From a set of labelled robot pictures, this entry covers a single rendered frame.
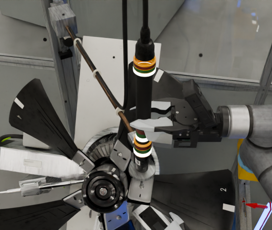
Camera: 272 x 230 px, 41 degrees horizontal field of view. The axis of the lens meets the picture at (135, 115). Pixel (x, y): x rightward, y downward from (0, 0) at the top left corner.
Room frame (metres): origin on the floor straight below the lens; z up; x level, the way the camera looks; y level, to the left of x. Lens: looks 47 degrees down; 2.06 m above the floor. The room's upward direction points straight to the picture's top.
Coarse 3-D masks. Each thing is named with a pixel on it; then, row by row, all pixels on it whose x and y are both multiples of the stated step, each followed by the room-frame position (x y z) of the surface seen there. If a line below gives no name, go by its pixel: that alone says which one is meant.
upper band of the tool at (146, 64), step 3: (135, 57) 0.56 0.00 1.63; (135, 60) 0.56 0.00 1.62; (138, 60) 0.56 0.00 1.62; (150, 60) 0.56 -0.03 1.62; (153, 60) 0.56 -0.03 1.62; (135, 63) 0.53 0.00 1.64; (138, 63) 0.53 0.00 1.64; (141, 63) 0.56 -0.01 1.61; (144, 63) 0.56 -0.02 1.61; (147, 63) 0.56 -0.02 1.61; (150, 63) 0.53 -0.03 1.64; (153, 63) 0.53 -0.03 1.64; (141, 66) 0.52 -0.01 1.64; (144, 66) 0.52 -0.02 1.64; (147, 66) 0.52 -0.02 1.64; (138, 72) 0.52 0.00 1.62; (150, 72) 0.52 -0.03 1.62
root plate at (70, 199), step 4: (76, 192) 0.53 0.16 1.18; (80, 192) 0.53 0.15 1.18; (68, 196) 0.52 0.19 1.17; (72, 196) 0.52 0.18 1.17; (76, 196) 0.53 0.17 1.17; (80, 196) 0.53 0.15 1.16; (64, 200) 0.52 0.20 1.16; (68, 200) 0.52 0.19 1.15; (72, 200) 0.53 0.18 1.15; (76, 200) 0.53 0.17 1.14; (72, 204) 0.53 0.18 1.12; (76, 204) 0.53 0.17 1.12; (80, 204) 0.53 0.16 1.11; (84, 204) 0.54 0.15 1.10; (80, 208) 0.53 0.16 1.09
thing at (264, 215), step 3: (267, 204) 0.49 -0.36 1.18; (264, 210) 0.49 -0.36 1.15; (267, 210) 0.48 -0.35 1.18; (264, 213) 0.49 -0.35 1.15; (267, 213) 0.48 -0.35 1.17; (261, 216) 0.49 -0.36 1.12; (264, 216) 0.48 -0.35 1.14; (261, 219) 0.48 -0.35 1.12; (264, 219) 0.48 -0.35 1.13; (258, 222) 0.49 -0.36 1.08; (261, 222) 0.48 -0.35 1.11; (258, 225) 0.48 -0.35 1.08; (255, 228) 0.49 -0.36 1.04; (258, 228) 0.48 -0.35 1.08
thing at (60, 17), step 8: (48, 8) 1.12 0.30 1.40; (56, 8) 1.12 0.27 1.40; (64, 8) 1.12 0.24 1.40; (56, 16) 1.07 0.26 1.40; (64, 16) 1.07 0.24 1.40; (72, 16) 1.07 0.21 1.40; (56, 24) 1.05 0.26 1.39; (64, 24) 1.06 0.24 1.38; (72, 24) 1.07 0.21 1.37; (56, 32) 1.07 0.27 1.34; (64, 32) 1.06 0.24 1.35
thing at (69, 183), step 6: (78, 180) 0.61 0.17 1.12; (42, 186) 0.60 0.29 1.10; (48, 186) 0.60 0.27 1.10; (54, 186) 0.60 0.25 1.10; (60, 186) 0.60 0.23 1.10; (66, 186) 0.60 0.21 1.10; (0, 192) 0.60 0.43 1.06; (6, 192) 0.60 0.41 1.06; (12, 192) 0.60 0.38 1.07; (18, 192) 0.60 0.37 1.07
